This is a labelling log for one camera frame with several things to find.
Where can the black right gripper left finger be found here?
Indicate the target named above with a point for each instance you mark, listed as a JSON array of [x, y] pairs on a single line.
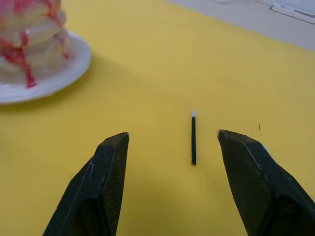
[[98, 186]]

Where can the yellow table mat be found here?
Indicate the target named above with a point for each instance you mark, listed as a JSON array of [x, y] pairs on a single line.
[[157, 103]]

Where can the white round plate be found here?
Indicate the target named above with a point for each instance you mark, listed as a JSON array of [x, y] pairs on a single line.
[[61, 76]]

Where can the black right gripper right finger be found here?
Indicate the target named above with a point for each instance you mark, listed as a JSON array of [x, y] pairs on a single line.
[[261, 186]]

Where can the white flat device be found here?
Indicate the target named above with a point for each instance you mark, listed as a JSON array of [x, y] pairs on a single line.
[[292, 11]]

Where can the white cake with red drizzle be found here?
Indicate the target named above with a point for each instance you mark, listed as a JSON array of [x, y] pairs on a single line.
[[29, 41]]

